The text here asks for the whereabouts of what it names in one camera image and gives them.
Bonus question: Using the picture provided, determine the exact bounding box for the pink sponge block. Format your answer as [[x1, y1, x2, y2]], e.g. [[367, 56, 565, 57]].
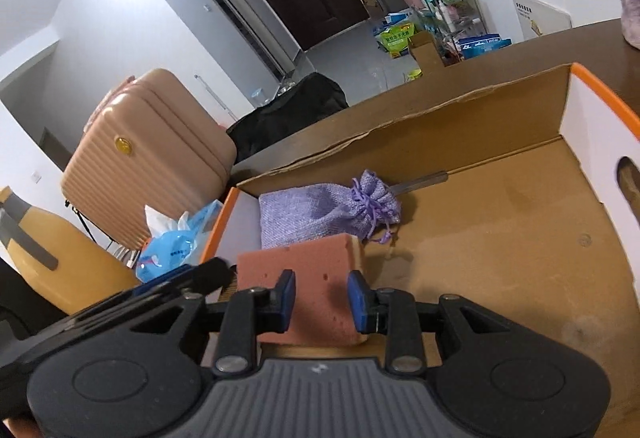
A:
[[236, 233, 366, 348]]

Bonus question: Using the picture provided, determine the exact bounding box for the blue tissue pack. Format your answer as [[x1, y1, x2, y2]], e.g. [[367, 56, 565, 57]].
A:
[[134, 200, 222, 283]]

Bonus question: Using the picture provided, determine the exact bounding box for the yellow thermos jug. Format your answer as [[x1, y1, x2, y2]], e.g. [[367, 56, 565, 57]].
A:
[[1, 187, 139, 314]]

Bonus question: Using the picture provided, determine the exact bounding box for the pink ribbed suitcase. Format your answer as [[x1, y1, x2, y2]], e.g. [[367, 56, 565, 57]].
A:
[[61, 68, 236, 250]]

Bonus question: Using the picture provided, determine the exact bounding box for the orange cardboard box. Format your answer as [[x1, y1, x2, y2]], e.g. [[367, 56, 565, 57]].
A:
[[205, 63, 639, 437]]

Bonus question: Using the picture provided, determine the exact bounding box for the black bag on chair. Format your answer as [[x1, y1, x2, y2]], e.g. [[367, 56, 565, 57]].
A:
[[227, 72, 349, 164]]

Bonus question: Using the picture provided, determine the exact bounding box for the purple drawstring pouch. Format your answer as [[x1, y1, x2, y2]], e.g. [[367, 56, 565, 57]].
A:
[[258, 169, 401, 250]]

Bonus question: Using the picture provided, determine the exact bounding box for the wire storage cart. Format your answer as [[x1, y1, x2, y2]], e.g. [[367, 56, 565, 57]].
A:
[[416, 0, 487, 62]]

